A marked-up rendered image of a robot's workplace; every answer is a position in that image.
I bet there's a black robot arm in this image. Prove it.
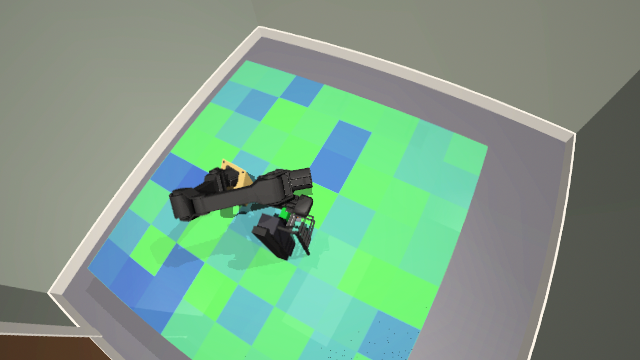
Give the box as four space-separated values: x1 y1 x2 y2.
169 165 313 222

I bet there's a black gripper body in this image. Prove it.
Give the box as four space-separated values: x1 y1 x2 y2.
277 194 314 218

